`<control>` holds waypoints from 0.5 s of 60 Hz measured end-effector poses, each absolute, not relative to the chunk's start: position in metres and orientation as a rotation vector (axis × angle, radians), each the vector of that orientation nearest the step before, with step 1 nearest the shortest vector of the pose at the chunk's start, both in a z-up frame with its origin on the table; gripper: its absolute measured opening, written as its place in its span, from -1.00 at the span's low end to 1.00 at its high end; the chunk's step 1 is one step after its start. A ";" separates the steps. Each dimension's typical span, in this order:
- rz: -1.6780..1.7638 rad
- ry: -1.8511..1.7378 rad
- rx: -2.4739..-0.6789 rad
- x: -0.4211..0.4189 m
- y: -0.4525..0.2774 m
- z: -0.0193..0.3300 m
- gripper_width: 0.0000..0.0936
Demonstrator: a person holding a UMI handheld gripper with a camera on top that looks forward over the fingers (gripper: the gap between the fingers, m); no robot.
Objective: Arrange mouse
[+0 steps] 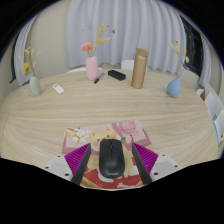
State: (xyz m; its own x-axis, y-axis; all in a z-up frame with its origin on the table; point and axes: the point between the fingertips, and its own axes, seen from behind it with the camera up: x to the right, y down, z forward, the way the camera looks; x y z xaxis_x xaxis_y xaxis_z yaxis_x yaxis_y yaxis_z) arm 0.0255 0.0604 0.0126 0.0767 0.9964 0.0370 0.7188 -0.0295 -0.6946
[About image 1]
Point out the small white remote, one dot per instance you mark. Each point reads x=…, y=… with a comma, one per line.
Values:
x=58, y=88

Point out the black computer mouse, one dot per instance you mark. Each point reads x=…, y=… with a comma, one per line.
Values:
x=111, y=160

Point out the dark window strip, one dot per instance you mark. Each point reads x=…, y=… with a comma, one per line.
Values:
x=14, y=66

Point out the blue vase with dried flowers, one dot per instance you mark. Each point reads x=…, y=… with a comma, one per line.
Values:
x=173, y=88

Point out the narrow white curtain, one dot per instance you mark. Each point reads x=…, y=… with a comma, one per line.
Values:
x=206, y=63
x=21, y=43

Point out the black rectangular case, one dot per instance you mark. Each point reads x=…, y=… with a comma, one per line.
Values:
x=116, y=75

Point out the cartoon printed mouse pad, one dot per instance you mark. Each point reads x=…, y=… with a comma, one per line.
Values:
x=110, y=130

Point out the dark framed window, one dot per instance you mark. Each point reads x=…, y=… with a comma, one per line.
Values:
x=193, y=46

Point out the white and blue chairs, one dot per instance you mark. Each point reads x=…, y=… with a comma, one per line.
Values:
x=213, y=106

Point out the dark marker pen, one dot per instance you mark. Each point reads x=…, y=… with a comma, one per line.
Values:
x=99, y=78

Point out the pink vase with dried flowers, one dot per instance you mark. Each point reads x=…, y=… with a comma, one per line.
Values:
x=92, y=69

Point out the wide white sheer curtain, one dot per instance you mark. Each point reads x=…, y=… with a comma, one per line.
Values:
x=133, y=26

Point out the green vase with dried flowers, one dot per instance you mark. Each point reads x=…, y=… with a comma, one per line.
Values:
x=35, y=86

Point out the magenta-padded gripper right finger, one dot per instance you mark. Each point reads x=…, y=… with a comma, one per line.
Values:
x=146, y=160

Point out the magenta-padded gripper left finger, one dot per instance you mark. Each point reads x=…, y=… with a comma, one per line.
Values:
x=76, y=160

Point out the bronze metal drink bottle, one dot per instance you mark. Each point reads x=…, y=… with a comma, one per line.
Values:
x=139, y=70

